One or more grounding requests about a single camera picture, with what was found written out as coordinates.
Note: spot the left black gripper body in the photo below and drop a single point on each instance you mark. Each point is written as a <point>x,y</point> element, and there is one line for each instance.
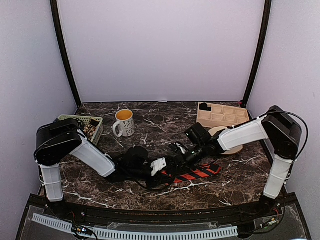
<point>151,184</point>

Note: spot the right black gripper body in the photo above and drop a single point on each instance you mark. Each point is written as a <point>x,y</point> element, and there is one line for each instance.
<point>189,161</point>

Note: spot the red navy striped tie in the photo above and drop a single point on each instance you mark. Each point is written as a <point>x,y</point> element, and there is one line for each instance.
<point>188,174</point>

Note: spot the white patterned mug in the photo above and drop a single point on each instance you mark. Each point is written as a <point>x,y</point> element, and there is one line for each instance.
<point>124,125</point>

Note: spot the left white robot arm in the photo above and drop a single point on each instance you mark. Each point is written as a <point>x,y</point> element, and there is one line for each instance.
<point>59,139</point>

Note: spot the wooden compartment organizer box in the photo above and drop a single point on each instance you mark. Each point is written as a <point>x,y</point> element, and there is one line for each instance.
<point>221,116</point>

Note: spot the black rolled tie in box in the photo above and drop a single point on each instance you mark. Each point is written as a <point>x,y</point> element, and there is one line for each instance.
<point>204,107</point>

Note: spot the brown patterned tie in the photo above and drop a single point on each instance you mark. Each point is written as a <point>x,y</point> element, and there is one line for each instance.
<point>91,127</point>

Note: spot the green plastic basket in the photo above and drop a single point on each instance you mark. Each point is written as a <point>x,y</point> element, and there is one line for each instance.
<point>82,120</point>

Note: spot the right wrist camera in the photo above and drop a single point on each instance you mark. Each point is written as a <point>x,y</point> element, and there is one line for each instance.
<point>182,148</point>

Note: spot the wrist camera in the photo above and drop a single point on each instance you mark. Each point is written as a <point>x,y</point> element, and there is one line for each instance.
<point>182,148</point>
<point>158,165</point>

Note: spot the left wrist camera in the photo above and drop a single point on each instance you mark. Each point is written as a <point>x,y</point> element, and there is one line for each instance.
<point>158,165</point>

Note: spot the white slotted cable duct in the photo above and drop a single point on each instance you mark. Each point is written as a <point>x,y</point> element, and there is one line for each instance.
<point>123,231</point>

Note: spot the black front rail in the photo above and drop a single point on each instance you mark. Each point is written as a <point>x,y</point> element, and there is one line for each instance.
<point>243,214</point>

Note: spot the right black frame post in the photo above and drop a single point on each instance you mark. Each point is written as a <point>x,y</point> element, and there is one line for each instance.
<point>258,53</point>

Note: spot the black frame post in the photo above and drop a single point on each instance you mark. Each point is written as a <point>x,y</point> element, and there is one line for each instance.
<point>258,53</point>
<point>63,51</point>

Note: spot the left black frame post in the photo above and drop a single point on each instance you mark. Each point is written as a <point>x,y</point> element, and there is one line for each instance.
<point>63,51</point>

